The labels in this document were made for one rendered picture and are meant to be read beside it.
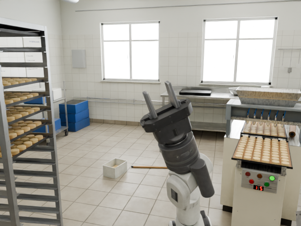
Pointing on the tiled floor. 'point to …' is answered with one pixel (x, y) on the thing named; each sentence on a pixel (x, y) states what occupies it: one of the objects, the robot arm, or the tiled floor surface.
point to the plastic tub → (114, 168)
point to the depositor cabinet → (292, 197)
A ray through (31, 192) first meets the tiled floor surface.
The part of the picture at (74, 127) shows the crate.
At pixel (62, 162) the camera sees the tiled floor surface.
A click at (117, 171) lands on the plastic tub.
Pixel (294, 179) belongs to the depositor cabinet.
